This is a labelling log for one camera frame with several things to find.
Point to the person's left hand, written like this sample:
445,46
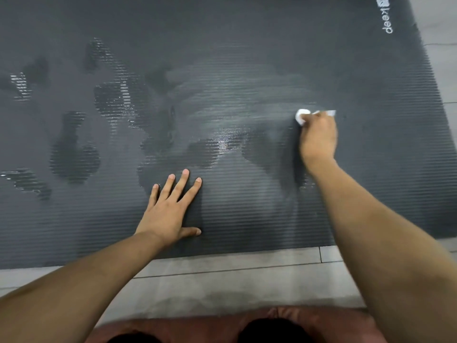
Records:
169,214

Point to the dark grey yoga mat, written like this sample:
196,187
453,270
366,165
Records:
178,49

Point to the white tissue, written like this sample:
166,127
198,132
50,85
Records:
302,114

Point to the reddish-brown cushion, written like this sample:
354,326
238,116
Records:
221,325

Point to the person's right forearm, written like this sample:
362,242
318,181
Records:
385,253

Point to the person's right hand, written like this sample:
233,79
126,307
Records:
317,139

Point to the black trousers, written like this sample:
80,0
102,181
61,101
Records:
275,332

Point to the person's left forearm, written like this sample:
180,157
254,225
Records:
71,296

